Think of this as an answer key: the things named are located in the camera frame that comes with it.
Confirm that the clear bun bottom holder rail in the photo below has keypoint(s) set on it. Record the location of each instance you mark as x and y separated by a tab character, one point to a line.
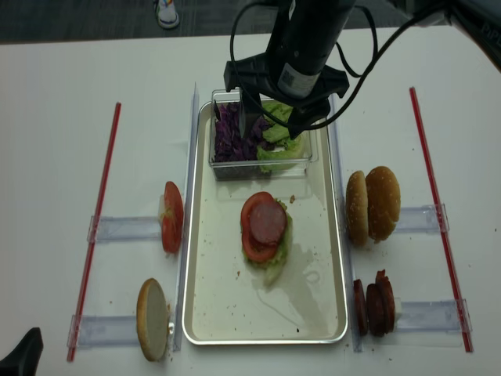
102	331

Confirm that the left clear divider rail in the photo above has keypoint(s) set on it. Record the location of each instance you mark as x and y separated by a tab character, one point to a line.
177	331

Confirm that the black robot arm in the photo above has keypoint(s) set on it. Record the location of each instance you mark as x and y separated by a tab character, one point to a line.
305	33

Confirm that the clear bun top holder rail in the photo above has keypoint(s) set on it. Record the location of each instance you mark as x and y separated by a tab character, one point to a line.
423	219

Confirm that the sesame bun left half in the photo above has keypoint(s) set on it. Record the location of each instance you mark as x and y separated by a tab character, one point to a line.
356	207

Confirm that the lettuce leaf on burger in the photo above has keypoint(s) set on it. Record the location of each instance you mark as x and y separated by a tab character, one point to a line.
273	268

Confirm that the white metal tray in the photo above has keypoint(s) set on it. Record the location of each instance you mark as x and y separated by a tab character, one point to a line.
226	302

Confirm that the right clear divider rail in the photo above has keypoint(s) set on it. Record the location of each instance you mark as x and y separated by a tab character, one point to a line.
335	157

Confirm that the clear plastic salad container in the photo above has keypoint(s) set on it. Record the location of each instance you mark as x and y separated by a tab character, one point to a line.
240	170

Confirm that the clear tomato holder rail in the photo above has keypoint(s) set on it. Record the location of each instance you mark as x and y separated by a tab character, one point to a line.
115	229

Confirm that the right red strip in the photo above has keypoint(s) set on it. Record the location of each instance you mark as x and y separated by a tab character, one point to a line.
455	284

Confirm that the clear sausage holder rail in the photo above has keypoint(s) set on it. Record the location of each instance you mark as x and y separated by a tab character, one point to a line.
446	316

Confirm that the red strip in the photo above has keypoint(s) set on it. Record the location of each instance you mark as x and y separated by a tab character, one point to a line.
455	284
75	326

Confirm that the black object at corner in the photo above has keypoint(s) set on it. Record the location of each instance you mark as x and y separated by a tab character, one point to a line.
23	360

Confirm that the clear divider rail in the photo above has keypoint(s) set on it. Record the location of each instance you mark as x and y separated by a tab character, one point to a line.
335	157
177	331

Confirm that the tomato slice on burger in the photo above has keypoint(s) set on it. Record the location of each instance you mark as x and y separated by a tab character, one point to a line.
254	251

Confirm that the middle sausage slice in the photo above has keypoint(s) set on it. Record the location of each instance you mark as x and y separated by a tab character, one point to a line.
375	311

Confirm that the upright tomato slice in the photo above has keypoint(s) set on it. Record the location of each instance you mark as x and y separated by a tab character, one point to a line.
171	219

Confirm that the green lettuce in container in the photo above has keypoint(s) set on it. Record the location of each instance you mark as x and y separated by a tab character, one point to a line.
275	142

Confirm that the sausage patty slice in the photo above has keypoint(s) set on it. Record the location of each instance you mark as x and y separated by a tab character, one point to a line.
268	221

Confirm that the upright bottom bun half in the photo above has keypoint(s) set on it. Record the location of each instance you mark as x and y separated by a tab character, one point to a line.
152	320

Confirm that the left red strip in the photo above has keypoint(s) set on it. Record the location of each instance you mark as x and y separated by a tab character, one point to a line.
75	326

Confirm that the clear bun holder rail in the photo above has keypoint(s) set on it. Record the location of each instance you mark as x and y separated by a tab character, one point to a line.
102	331
423	219

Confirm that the front sausage slice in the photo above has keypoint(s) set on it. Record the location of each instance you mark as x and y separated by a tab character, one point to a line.
360	308

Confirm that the brown bun right half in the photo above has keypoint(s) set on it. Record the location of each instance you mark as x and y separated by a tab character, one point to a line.
384	202

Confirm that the purple cabbage pieces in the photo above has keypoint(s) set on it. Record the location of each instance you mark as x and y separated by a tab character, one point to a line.
229	145

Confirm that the back sausage slice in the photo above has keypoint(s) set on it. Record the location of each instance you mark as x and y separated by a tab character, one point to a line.
385	288

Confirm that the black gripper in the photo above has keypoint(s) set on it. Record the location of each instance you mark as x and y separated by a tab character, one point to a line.
291	87

